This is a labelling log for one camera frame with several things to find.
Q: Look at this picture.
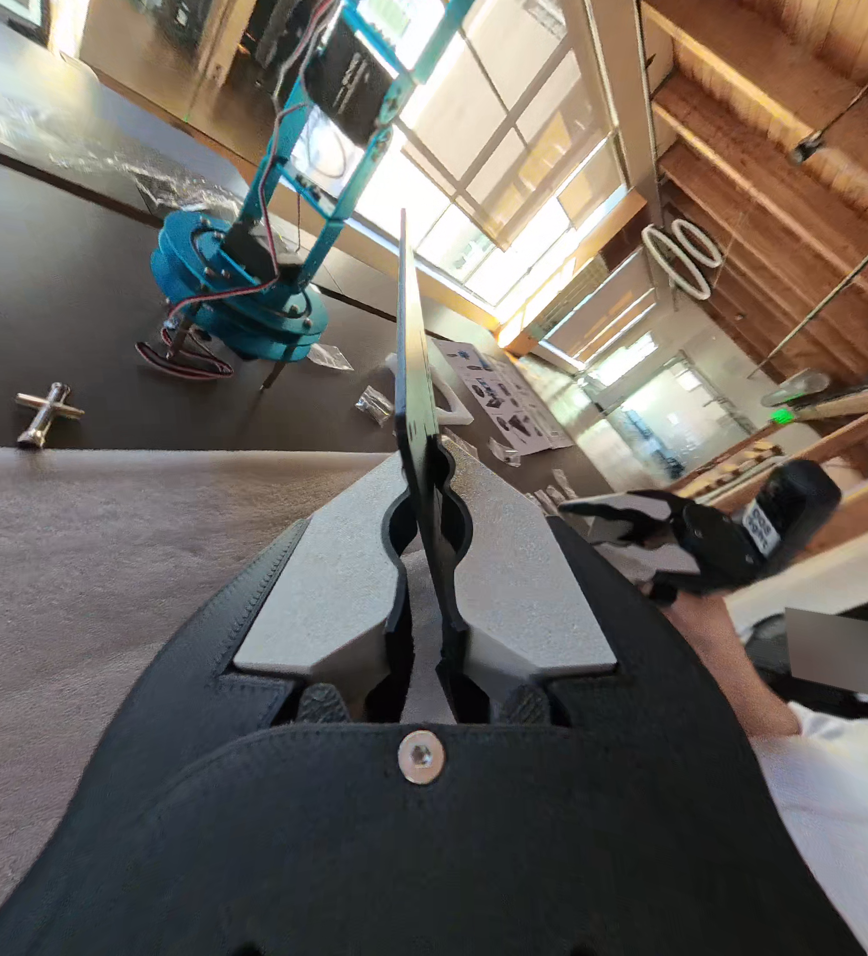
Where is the crumpled clear plastic wrap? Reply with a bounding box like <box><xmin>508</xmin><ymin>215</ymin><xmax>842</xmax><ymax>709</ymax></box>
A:
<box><xmin>45</xmin><ymin>145</ymin><xmax>249</xmax><ymax>219</ymax></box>

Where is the person's right forearm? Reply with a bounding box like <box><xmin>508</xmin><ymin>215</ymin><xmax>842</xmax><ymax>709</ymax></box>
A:
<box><xmin>661</xmin><ymin>590</ymin><xmax>802</xmax><ymax>739</ymax></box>

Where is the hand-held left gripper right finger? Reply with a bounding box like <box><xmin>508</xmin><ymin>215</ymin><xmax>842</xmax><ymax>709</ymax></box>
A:
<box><xmin>441</xmin><ymin>437</ymin><xmax>618</xmax><ymax>721</ymax></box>

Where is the person's white shirt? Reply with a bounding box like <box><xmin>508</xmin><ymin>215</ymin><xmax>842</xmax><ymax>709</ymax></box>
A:
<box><xmin>749</xmin><ymin>702</ymin><xmax>868</xmax><ymax>956</ymax></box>

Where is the red black servo cable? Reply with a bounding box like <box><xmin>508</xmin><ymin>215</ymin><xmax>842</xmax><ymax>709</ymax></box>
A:
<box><xmin>135</xmin><ymin>295</ymin><xmax>235</xmax><ymax>380</ymax></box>

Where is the set of labelled screw bags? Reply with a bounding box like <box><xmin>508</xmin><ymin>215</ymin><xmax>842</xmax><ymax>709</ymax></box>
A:
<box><xmin>307</xmin><ymin>344</ymin><xmax>580</xmax><ymax>516</ymax></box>

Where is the large window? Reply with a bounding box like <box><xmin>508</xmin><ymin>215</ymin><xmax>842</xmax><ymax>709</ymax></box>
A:
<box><xmin>284</xmin><ymin>0</ymin><xmax>629</xmax><ymax>307</ymax></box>

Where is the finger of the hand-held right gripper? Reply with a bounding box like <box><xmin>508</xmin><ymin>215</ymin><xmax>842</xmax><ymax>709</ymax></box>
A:
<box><xmin>557</xmin><ymin>489</ymin><xmax>687</xmax><ymax>529</ymax></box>
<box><xmin>587</xmin><ymin>519</ymin><xmax>705</xmax><ymax>578</ymax></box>

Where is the silver cross wrench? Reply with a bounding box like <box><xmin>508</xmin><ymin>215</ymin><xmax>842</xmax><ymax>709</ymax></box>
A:
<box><xmin>15</xmin><ymin>382</ymin><xmax>86</xmax><ymax>450</ymax></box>

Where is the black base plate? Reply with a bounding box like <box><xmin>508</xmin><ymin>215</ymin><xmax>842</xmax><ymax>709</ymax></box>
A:
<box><xmin>395</xmin><ymin>209</ymin><xmax>472</xmax><ymax>651</ymax></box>

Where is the printed assembly manual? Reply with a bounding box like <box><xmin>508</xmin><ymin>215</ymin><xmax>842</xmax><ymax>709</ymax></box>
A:
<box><xmin>434</xmin><ymin>340</ymin><xmax>573</xmax><ymax>455</ymax></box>

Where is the large white foam sheet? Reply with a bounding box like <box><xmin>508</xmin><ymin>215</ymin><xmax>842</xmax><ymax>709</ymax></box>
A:
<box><xmin>0</xmin><ymin>446</ymin><xmax>435</xmax><ymax>908</ymax></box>

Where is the white ring ceiling lamp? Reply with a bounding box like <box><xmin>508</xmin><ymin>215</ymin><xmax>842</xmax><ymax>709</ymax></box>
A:
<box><xmin>671</xmin><ymin>219</ymin><xmax>725</xmax><ymax>270</ymax></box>
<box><xmin>641</xmin><ymin>224</ymin><xmax>713</xmax><ymax>301</ymax></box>

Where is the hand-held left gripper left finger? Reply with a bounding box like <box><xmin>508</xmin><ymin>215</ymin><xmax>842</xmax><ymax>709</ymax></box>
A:
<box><xmin>234</xmin><ymin>452</ymin><xmax>412</xmax><ymax>721</ymax></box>

